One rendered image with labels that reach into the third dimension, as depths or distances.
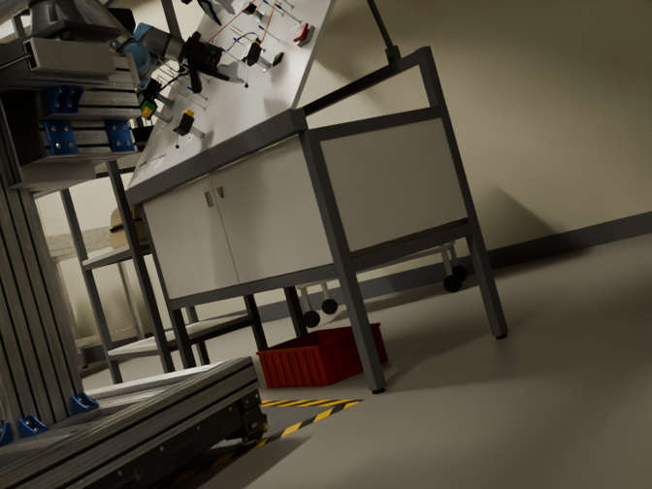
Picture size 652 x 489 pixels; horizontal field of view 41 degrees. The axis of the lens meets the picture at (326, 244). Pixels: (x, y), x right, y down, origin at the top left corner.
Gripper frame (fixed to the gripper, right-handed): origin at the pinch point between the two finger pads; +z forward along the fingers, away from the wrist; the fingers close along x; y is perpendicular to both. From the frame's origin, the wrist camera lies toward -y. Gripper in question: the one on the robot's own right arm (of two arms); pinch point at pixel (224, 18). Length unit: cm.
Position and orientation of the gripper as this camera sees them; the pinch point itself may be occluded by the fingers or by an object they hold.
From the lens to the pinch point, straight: 287.8
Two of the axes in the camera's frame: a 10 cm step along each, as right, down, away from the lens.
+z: 5.8, 7.8, 2.4
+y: 5.5, -5.9, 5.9
